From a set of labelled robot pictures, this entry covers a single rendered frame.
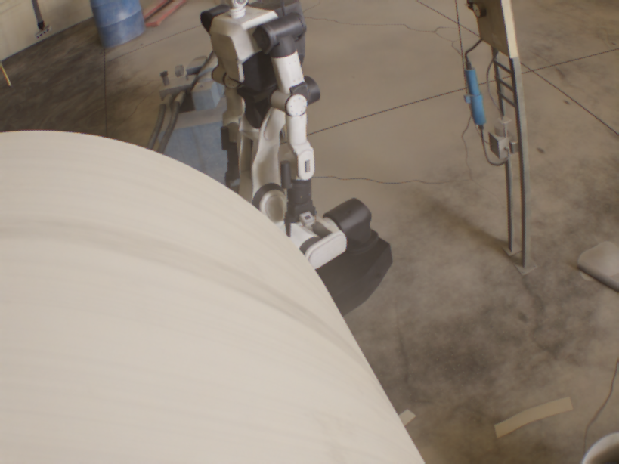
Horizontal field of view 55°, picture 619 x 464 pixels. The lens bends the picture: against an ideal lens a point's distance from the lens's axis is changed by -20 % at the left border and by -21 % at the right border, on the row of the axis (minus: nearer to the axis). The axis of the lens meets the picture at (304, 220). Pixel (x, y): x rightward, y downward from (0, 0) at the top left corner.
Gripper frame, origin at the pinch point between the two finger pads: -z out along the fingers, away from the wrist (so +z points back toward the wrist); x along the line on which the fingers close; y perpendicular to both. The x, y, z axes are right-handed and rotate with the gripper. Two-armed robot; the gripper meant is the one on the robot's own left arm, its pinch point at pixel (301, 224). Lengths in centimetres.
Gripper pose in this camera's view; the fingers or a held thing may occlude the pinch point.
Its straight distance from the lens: 266.5
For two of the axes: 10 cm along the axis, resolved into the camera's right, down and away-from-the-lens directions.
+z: -0.4, -8.7, -4.9
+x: -8.2, 3.1, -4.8
